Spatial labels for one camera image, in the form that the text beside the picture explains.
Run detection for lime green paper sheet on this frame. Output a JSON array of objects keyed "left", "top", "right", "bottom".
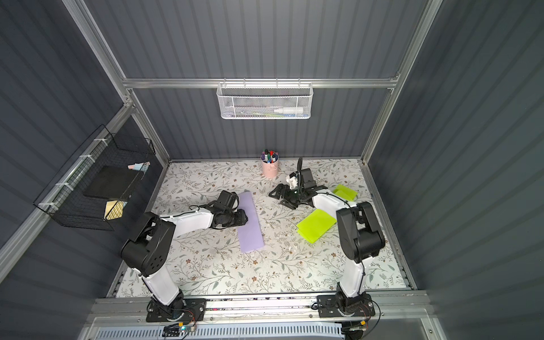
[{"left": 297, "top": 210, "right": 337, "bottom": 244}]

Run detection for lavender paper sheet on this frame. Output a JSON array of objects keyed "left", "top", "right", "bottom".
[{"left": 237, "top": 191, "right": 264, "bottom": 254}]

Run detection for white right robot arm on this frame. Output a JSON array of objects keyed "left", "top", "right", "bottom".
[{"left": 269, "top": 184, "right": 385, "bottom": 306}]

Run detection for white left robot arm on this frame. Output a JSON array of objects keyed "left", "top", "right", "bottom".
[{"left": 120, "top": 191, "right": 249, "bottom": 307}]

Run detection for pink pen cup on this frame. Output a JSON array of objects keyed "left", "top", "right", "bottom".
[{"left": 262, "top": 161, "right": 279, "bottom": 179}]

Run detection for colored markers in cup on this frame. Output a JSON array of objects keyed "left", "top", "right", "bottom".
[{"left": 261, "top": 149, "right": 279, "bottom": 164}]

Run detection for white bottle in basket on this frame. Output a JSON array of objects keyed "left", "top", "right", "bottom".
[{"left": 273, "top": 107, "right": 305, "bottom": 116}]

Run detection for pastel sticky notes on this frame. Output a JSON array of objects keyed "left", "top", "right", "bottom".
[{"left": 127, "top": 161, "right": 150, "bottom": 173}]

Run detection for yellow sticky note pad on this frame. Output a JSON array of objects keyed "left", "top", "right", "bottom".
[{"left": 104, "top": 201, "right": 127, "bottom": 220}]

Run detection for black notebook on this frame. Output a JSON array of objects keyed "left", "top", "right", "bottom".
[{"left": 83, "top": 166, "right": 144, "bottom": 200}]

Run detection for white wire mesh basket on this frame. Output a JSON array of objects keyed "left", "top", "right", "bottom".
[{"left": 216, "top": 83, "right": 314, "bottom": 120}]

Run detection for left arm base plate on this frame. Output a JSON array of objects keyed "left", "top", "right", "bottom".
[{"left": 146, "top": 297, "right": 207, "bottom": 323}]

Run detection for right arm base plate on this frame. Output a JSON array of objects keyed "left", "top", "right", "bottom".
[{"left": 311, "top": 292, "right": 376, "bottom": 320}]

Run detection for black wire wall basket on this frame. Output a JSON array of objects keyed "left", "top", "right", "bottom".
[{"left": 34, "top": 129, "right": 155, "bottom": 231}]

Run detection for aluminium mounting rail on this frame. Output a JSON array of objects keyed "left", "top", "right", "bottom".
[{"left": 84, "top": 290, "right": 436, "bottom": 327}]

